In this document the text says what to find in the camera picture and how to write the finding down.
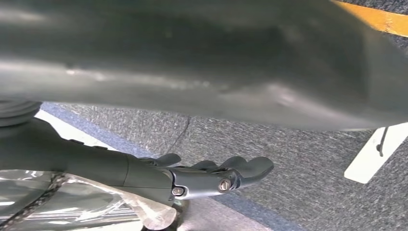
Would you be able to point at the clear plastic wrapped robot body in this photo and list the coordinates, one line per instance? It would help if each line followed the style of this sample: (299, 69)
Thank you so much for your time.
(89, 204)

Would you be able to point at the white power strip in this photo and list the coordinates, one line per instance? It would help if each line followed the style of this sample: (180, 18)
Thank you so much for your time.
(369, 159)

